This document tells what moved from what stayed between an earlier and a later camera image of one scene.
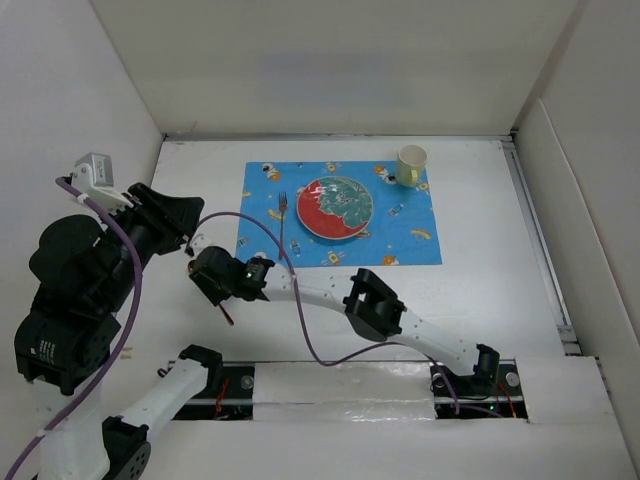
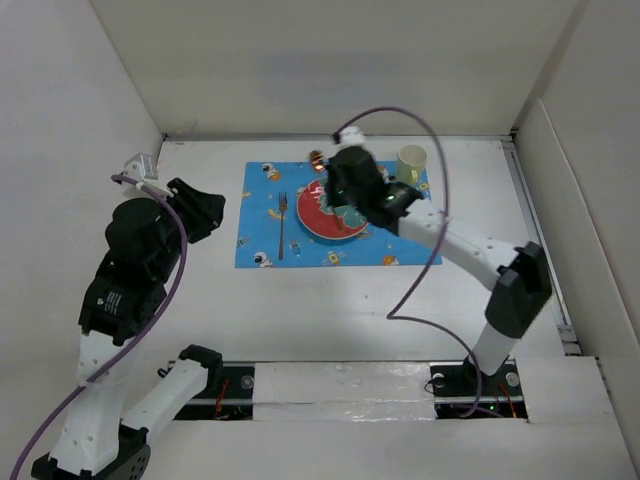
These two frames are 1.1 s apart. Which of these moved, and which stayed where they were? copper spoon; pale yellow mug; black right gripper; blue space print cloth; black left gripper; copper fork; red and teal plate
Moved: black left gripper; black right gripper; copper spoon
Stayed: pale yellow mug; copper fork; red and teal plate; blue space print cloth
